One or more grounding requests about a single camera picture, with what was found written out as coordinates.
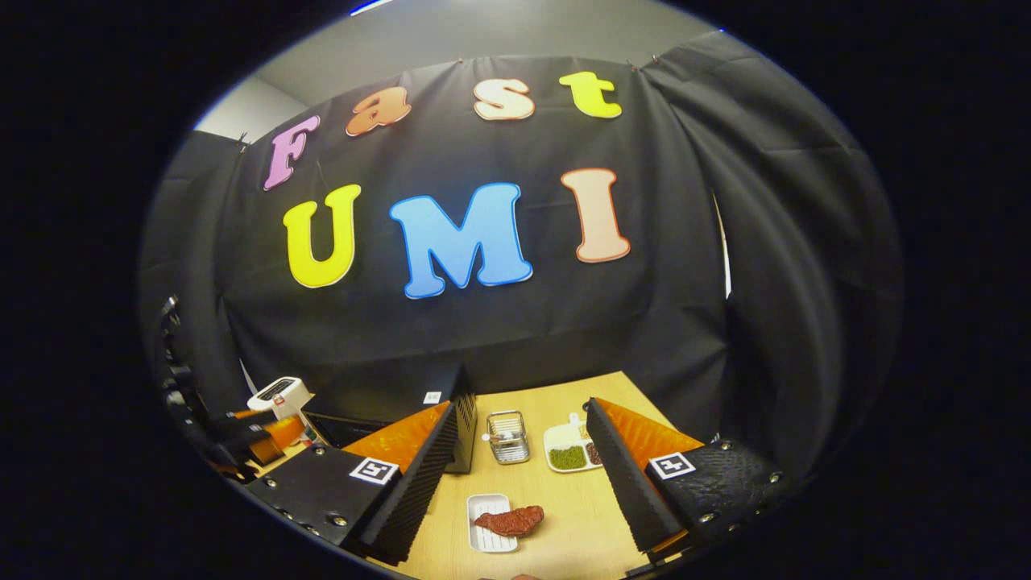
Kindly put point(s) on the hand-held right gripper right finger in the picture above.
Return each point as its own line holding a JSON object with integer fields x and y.
{"x": 628, "y": 475}

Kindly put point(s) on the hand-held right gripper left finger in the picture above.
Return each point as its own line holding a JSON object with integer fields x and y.
{"x": 419, "y": 483}

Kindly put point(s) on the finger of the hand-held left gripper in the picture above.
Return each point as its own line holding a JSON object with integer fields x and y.
{"x": 278, "y": 435}

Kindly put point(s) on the black electric oven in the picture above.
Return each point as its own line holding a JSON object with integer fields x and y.
{"x": 465, "y": 427}

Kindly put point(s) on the red meat steak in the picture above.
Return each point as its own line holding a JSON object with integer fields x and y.
{"x": 511, "y": 521}

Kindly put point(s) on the white toaster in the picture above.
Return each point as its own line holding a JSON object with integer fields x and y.
{"x": 278, "y": 395}

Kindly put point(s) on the white divided plate with beans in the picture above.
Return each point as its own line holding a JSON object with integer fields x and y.
{"x": 568, "y": 457}

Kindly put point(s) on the white rectangular tray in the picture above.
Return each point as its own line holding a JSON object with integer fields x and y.
{"x": 487, "y": 544}

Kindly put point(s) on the black backdrop cloth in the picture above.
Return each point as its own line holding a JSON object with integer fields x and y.
{"x": 499, "y": 338}

